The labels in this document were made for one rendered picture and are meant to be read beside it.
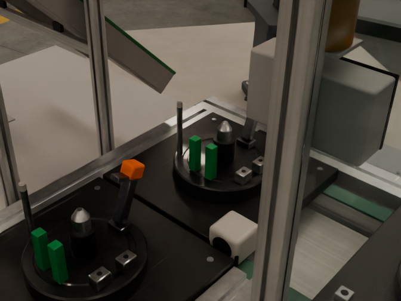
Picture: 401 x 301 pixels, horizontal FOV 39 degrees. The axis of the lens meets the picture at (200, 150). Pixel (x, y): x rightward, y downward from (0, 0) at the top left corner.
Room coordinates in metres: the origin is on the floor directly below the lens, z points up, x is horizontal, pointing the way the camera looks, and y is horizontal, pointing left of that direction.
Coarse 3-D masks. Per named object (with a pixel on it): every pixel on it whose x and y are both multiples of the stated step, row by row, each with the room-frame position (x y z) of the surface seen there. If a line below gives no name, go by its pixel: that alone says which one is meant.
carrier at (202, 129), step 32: (192, 128) 0.76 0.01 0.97; (224, 128) 0.64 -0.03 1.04; (160, 160) 0.67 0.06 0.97; (192, 160) 0.62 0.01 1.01; (224, 160) 0.63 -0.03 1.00; (256, 160) 0.62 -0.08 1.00; (160, 192) 0.59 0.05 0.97; (192, 192) 0.59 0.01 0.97; (224, 192) 0.58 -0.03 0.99; (256, 192) 0.59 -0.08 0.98; (192, 224) 0.53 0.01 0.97; (224, 224) 0.51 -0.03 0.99; (256, 224) 0.51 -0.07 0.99
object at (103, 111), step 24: (96, 0) 0.73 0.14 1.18; (96, 24) 0.73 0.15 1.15; (96, 48) 0.73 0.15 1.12; (96, 72) 0.73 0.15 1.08; (0, 96) 0.61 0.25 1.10; (96, 96) 0.74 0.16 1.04; (0, 120) 0.61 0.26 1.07; (96, 120) 0.74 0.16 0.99; (0, 144) 0.60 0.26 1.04; (0, 168) 0.61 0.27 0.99
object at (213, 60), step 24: (216, 24) 1.49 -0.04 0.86; (240, 24) 1.49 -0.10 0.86; (168, 48) 1.32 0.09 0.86; (192, 48) 1.33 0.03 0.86; (216, 48) 1.33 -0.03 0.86; (240, 48) 1.33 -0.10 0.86; (120, 72) 1.18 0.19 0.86; (192, 72) 1.19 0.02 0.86; (216, 72) 1.19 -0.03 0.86; (240, 72) 1.19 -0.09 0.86; (192, 96) 1.07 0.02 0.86; (216, 96) 1.07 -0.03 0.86; (240, 96) 1.08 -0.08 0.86
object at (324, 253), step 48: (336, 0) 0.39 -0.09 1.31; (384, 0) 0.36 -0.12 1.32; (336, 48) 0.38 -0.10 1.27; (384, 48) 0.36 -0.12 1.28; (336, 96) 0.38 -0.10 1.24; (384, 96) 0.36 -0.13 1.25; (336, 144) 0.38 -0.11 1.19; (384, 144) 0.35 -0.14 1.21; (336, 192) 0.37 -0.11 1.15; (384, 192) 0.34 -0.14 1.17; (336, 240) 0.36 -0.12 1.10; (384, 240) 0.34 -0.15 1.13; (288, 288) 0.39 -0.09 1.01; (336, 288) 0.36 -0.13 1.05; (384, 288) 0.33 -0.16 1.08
